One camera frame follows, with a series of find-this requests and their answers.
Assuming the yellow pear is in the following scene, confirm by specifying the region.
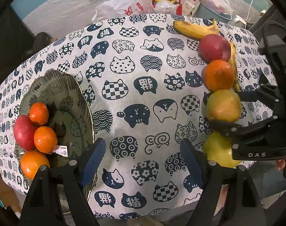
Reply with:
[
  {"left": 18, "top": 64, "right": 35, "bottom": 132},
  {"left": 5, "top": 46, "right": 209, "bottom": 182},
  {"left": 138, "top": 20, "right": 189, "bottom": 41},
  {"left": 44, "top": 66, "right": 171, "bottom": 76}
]
[{"left": 206, "top": 89, "right": 242, "bottom": 123}]

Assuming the large orange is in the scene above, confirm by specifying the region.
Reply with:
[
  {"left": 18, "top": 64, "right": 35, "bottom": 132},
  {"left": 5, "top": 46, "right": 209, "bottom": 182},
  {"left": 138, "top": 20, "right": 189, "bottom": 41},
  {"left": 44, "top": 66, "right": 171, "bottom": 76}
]
[
  {"left": 203, "top": 60, "right": 235, "bottom": 92},
  {"left": 20, "top": 150, "right": 50, "bottom": 180}
]

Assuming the banana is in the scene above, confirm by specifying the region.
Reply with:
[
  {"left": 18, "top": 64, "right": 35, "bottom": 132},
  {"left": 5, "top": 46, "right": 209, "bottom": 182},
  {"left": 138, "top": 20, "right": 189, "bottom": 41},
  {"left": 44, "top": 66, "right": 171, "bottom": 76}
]
[
  {"left": 173, "top": 18, "right": 219, "bottom": 39},
  {"left": 228, "top": 42, "right": 240, "bottom": 92}
]

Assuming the small tangerine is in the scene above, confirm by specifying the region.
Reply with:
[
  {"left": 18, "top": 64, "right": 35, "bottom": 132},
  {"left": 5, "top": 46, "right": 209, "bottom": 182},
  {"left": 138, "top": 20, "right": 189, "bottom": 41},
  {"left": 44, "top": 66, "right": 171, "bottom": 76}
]
[
  {"left": 29, "top": 102, "right": 49, "bottom": 126},
  {"left": 34, "top": 126, "right": 58, "bottom": 153}
]

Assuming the dark red apple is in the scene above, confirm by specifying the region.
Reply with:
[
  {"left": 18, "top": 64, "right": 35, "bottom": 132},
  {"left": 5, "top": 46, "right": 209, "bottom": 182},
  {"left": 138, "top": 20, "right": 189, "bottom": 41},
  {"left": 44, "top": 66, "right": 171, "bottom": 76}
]
[{"left": 198, "top": 34, "right": 231, "bottom": 63}]

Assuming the person right hand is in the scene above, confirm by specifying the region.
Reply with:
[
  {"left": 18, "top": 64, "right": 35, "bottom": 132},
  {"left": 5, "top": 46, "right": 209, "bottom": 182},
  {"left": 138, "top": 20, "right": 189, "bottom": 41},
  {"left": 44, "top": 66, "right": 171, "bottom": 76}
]
[{"left": 276, "top": 159, "right": 286, "bottom": 171}]

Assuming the white barcode label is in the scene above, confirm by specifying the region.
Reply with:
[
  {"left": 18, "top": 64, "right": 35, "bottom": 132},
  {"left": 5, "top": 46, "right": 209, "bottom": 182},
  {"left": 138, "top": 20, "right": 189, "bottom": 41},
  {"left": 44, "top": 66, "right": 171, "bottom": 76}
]
[{"left": 52, "top": 145, "right": 68, "bottom": 157}]

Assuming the green patterned plate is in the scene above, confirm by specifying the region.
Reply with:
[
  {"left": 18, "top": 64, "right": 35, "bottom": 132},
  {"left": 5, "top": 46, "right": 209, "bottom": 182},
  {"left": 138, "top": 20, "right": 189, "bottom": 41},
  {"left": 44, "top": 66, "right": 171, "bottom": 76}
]
[{"left": 19, "top": 70, "right": 94, "bottom": 167}]

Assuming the teal trash bin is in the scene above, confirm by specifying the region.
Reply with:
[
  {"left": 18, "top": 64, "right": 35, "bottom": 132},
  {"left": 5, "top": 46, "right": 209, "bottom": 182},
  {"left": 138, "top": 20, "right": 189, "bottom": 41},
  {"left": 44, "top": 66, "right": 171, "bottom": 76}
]
[{"left": 195, "top": 0, "right": 233, "bottom": 24}]

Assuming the cat pattern tablecloth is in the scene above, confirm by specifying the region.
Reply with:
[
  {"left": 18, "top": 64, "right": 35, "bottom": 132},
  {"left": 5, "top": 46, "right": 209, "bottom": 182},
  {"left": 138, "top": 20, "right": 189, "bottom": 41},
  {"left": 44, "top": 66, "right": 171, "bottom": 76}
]
[{"left": 0, "top": 14, "right": 211, "bottom": 219}]

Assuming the red paper bag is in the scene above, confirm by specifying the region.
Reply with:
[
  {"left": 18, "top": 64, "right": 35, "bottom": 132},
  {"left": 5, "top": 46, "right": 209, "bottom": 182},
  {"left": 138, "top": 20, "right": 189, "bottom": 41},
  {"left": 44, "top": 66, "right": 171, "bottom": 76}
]
[{"left": 151, "top": 0, "right": 182, "bottom": 15}]

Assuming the white plastic shopping bag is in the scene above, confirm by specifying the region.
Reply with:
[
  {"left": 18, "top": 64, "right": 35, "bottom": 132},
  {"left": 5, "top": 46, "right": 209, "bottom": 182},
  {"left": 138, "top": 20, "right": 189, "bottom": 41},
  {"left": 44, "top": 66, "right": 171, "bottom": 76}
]
[{"left": 91, "top": 0, "right": 146, "bottom": 22}]

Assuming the black cylinder speaker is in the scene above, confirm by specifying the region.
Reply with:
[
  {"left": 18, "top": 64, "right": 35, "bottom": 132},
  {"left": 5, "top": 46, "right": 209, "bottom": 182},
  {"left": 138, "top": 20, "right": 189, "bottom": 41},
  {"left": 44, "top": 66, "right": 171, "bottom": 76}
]
[{"left": 32, "top": 32, "right": 52, "bottom": 52}]

